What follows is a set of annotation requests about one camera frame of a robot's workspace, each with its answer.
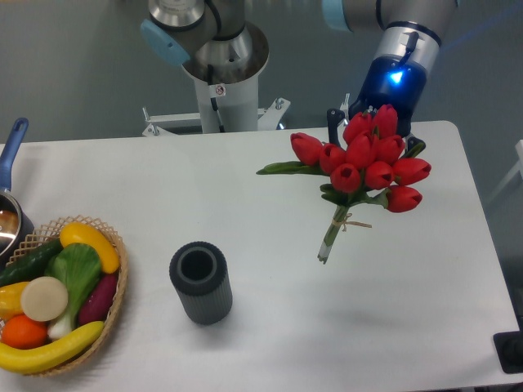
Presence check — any black device at edge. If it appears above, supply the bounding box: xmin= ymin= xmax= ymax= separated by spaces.
xmin=493 ymin=331 xmax=522 ymax=374

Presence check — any orange fruit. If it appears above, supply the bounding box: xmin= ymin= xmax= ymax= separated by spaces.
xmin=1 ymin=314 xmax=47 ymax=350

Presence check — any dark grey ribbed vase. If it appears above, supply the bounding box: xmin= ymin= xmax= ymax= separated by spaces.
xmin=168 ymin=241 xmax=233 ymax=325

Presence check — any purple sweet potato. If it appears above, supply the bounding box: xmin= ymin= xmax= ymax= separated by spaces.
xmin=78 ymin=274 xmax=118 ymax=326

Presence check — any green bok choy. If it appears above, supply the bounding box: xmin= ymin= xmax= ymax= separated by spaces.
xmin=45 ymin=243 xmax=101 ymax=341

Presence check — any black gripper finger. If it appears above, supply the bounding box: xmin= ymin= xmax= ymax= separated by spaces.
xmin=402 ymin=136 xmax=426 ymax=158
xmin=326 ymin=108 xmax=346 ymax=146

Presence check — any beige round disc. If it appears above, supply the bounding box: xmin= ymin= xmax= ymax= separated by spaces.
xmin=20 ymin=276 xmax=69 ymax=322

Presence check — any white object at right edge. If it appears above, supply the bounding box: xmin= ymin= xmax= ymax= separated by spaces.
xmin=490 ymin=140 xmax=523 ymax=199

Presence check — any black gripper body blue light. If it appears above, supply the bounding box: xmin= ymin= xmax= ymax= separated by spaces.
xmin=348 ymin=56 xmax=427 ymax=137

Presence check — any woven wicker basket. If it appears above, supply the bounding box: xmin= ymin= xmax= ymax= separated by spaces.
xmin=1 ymin=216 xmax=128 ymax=376

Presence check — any blue handled saucepan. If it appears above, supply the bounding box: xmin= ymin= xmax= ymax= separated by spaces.
xmin=1 ymin=118 xmax=34 ymax=270

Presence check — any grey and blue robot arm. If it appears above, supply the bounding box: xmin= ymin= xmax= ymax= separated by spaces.
xmin=141 ymin=1 xmax=458 ymax=151

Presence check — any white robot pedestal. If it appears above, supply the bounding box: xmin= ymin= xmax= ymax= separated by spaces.
xmin=141 ymin=60 xmax=292 ymax=138

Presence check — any yellow bell pepper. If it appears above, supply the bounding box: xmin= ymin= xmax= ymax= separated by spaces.
xmin=0 ymin=282 xmax=29 ymax=321

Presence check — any yellow banana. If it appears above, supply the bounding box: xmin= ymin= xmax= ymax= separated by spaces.
xmin=1 ymin=321 xmax=105 ymax=375

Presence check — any red tulip bouquet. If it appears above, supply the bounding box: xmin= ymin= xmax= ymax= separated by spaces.
xmin=259 ymin=105 xmax=431 ymax=263

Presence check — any green cucumber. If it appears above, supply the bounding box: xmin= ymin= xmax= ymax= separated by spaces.
xmin=1 ymin=238 xmax=63 ymax=287

